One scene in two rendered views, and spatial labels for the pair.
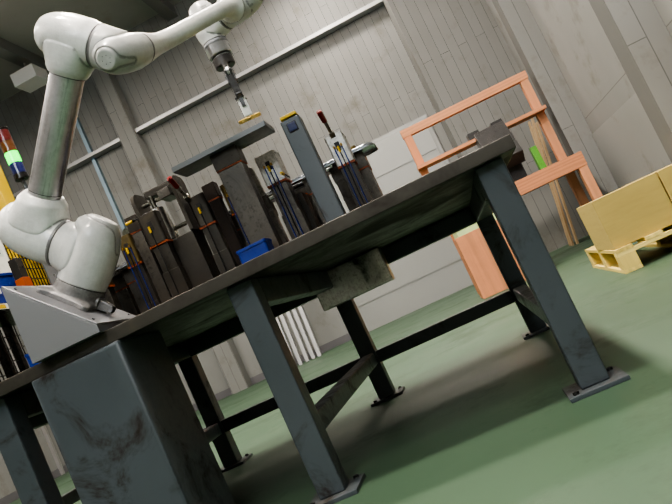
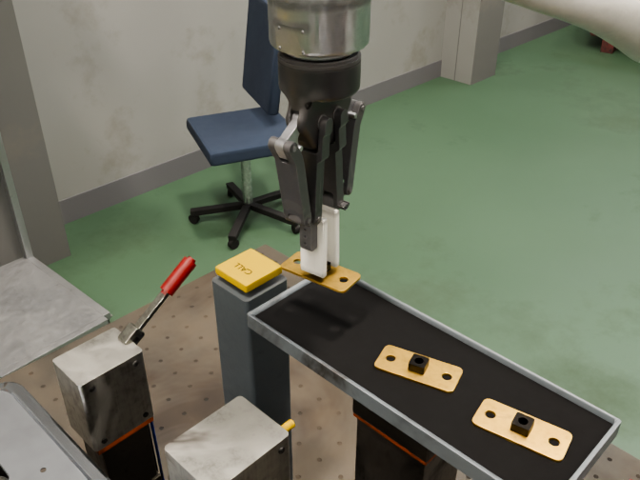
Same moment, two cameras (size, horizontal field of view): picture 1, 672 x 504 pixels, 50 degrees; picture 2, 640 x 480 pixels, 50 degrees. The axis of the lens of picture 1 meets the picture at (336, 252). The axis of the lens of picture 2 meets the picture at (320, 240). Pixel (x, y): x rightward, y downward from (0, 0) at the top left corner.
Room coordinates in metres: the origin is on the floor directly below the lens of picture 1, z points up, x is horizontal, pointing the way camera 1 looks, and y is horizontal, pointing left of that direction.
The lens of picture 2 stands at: (2.99, 0.44, 1.64)
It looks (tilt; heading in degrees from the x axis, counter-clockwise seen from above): 32 degrees down; 216
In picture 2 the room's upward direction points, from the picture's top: straight up
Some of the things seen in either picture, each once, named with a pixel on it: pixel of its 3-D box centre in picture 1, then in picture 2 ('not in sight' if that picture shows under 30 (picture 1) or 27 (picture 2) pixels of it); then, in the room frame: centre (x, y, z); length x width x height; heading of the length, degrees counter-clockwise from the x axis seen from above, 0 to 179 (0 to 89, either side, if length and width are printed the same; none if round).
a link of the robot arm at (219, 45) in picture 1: (218, 50); (319, 16); (2.49, 0.08, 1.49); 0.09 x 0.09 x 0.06
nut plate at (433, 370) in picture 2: not in sight; (418, 365); (2.51, 0.21, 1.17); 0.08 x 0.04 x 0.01; 99
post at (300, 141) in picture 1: (317, 177); (257, 404); (2.47, -0.05, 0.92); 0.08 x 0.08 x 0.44; 82
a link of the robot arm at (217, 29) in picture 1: (209, 21); not in sight; (2.49, 0.06, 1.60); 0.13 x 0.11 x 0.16; 63
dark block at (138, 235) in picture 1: (155, 267); not in sight; (2.69, 0.64, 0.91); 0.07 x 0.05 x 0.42; 172
